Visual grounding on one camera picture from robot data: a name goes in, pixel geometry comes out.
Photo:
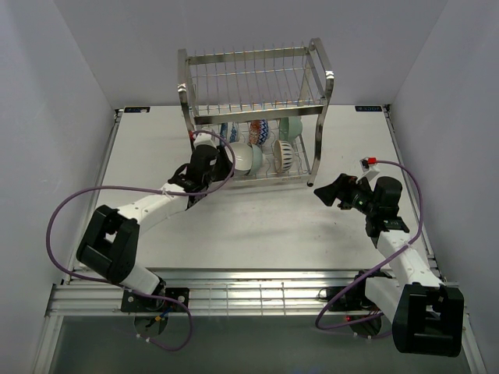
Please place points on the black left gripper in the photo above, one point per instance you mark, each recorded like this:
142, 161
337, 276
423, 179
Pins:
224, 164

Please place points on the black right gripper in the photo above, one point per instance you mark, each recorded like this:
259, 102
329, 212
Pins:
342, 188

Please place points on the white ceramic bowl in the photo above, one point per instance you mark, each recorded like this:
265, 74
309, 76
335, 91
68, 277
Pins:
241, 156

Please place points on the light green ceramic bowl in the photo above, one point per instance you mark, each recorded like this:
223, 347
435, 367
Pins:
258, 159

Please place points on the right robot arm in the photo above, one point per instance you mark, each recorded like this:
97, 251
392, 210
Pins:
426, 315

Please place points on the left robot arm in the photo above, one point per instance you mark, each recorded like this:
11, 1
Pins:
110, 242

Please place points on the stainless steel dish rack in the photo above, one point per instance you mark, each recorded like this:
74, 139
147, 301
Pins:
239, 87

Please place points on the blue patterned white bowl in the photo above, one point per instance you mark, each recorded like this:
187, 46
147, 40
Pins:
229, 132

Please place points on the red blue zigzag bowl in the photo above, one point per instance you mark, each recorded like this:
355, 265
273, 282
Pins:
258, 132

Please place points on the pale green bowl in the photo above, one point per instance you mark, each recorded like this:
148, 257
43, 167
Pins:
290, 128

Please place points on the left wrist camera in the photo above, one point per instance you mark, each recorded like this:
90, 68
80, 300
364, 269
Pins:
203, 139

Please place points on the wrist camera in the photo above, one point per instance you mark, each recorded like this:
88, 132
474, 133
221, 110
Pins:
369, 168
203, 139

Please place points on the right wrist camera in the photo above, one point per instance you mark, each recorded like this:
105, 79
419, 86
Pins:
369, 168

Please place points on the aluminium frame rail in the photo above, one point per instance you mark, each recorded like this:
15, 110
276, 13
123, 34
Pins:
211, 293

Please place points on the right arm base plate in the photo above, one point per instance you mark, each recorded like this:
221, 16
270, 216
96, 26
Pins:
367, 326

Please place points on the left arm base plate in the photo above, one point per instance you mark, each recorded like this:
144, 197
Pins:
154, 302

